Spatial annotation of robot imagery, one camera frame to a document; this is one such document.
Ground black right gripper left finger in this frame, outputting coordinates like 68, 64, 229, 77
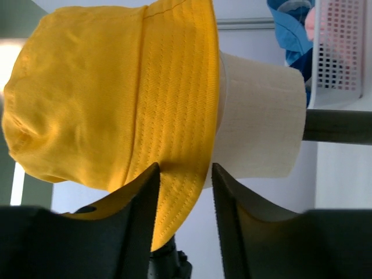
1, 163, 160, 278

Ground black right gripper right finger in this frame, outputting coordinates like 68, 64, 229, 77
212, 164, 371, 278

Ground yellow bucket hat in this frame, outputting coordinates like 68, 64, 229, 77
2, 1, 219, 251

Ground light blue bucket hat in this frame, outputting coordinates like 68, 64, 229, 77
266, 0, 315, 66

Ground dark blue bucket hat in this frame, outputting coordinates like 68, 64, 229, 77
286, 48, 313, 107

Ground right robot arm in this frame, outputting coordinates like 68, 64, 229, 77
1, 164, 371, 278

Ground beige mannequin head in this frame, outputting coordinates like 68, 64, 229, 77
211, 52, 307, 179

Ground white plastic basket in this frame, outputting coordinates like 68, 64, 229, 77
309, 1, 371, 109

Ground pink hat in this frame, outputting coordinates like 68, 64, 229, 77
305, 7, 316, 41

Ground aluminium frame post left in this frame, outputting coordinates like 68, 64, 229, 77
217, 17, 274, 31

